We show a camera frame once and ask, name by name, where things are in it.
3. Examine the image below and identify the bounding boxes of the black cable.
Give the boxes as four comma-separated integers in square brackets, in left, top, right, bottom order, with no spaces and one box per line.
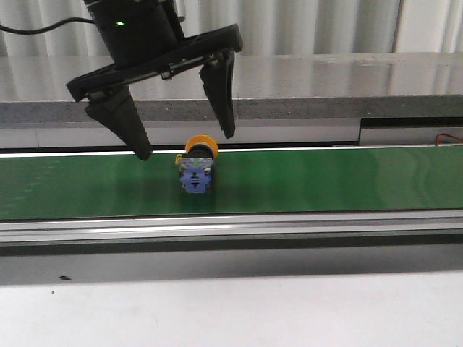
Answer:
[0,17,95,36]

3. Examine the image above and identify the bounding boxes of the silver conveyor frame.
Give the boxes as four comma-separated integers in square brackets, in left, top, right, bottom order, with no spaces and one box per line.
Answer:
[0,144,463,250]

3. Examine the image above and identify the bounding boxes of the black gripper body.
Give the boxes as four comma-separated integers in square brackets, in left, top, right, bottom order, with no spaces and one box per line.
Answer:
[67,1,242,102]

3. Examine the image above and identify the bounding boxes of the green conveyor belt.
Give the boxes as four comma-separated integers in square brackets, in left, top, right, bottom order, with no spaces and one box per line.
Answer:
[1,146,462,220]

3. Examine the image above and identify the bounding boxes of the yellow push button switch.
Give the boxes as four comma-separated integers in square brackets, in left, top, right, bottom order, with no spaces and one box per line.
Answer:
[175,134,218,194]

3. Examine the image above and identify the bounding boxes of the grey granite countertop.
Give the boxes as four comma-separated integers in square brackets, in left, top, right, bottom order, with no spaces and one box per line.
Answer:
[1,53,462,124]

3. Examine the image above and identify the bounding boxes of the red wire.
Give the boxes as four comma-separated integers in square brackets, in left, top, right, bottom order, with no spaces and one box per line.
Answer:
[436,133,463,147]

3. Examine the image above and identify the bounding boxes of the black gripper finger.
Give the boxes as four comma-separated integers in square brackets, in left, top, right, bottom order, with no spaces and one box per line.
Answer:
[85,85,152,160]
[200,50,236,139]

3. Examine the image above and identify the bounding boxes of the white corrugated curtain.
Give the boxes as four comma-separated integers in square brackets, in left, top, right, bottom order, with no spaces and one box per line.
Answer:
[1,0,462,57]

